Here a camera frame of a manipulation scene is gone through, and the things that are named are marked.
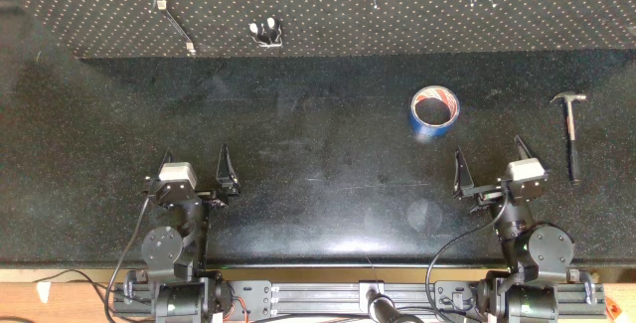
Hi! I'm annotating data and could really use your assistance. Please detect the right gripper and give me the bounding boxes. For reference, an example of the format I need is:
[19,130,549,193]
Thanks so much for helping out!
[451,134,549,211]

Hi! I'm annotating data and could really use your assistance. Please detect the black pegboard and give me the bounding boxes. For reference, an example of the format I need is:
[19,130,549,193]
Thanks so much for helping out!
[0,0,636,60]

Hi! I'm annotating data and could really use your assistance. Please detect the thin black wire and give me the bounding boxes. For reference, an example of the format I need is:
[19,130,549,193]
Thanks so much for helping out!
[32,267,116,315]

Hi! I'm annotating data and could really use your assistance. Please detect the orange object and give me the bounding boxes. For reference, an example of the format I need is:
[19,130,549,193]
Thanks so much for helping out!
[604,296,625,323]

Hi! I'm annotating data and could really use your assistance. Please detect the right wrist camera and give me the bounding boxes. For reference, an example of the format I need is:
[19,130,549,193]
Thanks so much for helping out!
[505,157,547,183]

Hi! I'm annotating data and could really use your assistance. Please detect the mounting rail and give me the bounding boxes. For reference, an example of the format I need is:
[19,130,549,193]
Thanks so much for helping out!
[112,280,608,323]

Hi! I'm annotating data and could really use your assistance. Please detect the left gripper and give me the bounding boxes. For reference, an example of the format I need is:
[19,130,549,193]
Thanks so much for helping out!
[143,143,242,211]

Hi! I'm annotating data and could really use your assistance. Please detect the wrench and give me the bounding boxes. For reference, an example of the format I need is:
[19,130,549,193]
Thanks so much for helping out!
[151,0,198,58]

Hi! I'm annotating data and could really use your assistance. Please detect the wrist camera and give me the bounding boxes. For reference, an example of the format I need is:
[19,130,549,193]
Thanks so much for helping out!
[505,157,547,183]
[157,161,199,188]

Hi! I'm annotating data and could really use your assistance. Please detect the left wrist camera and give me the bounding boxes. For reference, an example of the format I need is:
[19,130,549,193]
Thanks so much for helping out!
[157,161,199,188]

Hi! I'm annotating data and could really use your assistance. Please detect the roll of blue tape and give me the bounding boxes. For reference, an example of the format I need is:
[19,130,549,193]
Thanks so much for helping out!
[408,84,461,140]

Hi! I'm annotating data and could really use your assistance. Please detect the hammer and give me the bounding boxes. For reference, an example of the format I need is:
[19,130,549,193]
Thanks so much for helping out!
[550,90,588,183]

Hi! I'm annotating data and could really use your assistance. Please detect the pliers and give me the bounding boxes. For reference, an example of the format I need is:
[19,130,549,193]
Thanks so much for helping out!
[247,15,282,46]

